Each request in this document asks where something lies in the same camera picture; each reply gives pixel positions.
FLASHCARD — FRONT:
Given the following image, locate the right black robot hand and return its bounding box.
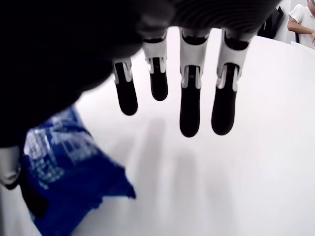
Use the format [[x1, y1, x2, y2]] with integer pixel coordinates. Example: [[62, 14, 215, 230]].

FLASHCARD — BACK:
[[0, 0, 283, 190]]

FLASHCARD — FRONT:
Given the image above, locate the blue Oreo cookie pack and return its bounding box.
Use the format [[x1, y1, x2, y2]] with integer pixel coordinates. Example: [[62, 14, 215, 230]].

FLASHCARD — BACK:
[[19, 107, 136, 236]]

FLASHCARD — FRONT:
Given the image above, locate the black armchair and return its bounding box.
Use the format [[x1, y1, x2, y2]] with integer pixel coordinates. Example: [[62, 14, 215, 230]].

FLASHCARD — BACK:
[[257, 6, 285, 40]]

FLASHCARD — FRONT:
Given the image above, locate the person in white shirt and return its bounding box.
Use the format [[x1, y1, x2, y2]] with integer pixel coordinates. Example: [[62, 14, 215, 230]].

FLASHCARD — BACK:
[[287, 0, 315, 49]]

